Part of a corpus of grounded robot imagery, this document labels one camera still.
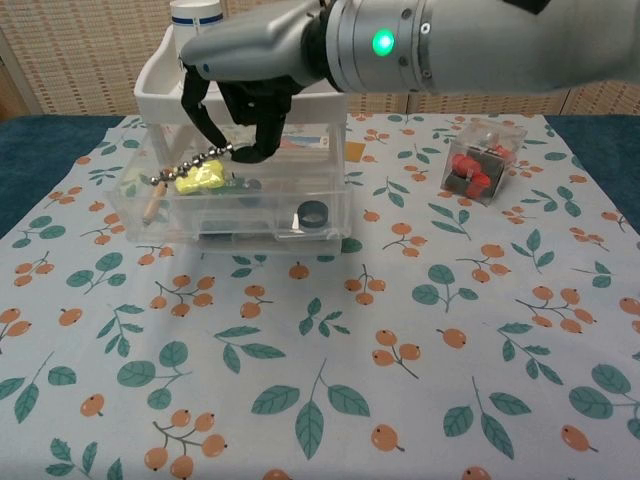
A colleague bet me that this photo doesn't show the wooden stick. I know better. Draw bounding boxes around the wooden stick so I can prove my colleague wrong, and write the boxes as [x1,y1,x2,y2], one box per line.
[140,181,172,227]

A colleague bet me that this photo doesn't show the black tape ring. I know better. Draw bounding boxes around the black tape ring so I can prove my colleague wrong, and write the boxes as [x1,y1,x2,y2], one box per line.
[294,199,329,233]

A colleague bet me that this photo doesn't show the clear plastic drawer organizer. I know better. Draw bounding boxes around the clear plastic drawer organizer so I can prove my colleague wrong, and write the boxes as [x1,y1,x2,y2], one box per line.
[133,21,349,174]

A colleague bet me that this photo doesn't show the metal bead chain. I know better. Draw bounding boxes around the metal bead chain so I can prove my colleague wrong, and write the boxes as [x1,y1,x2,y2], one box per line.
[149,141,247,187]

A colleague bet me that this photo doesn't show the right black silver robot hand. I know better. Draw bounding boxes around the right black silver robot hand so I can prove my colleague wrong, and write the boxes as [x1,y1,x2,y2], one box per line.
[179,0,327,167]

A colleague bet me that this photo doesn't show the blue picture cards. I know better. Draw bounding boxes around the blue picture cards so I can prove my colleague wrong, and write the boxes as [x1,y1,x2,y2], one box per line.
[281,132,331,152]

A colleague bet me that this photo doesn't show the yellow foam piece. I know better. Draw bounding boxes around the yellow foam piece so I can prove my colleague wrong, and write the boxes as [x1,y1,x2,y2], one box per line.
[174,159,227,196]

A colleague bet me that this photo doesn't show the white paper cup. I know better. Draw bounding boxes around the white paper cup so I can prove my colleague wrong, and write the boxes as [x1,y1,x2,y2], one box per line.
[169,0,224,96]

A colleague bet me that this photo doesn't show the woven folding screen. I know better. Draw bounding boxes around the woven folding screen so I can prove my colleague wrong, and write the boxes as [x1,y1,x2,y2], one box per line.
[0,0,640,122]

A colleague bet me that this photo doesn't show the clear box with red items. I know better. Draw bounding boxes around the clear box with red items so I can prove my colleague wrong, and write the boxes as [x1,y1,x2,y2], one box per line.
[439,119,530,207]

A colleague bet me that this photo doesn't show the floral print tablecloth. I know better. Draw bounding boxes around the floral print tablecloth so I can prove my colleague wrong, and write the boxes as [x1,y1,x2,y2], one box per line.
[0,113,640,480]

